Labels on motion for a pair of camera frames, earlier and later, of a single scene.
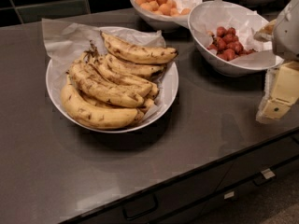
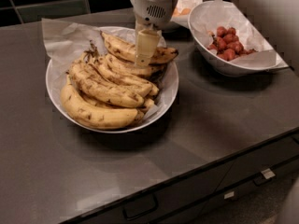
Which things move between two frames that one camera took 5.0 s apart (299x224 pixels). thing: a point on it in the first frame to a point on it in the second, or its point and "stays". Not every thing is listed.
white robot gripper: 287,32 to 151,11
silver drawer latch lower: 229,195 stays
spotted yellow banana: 142,55 stays
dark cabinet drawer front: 238,189 stays
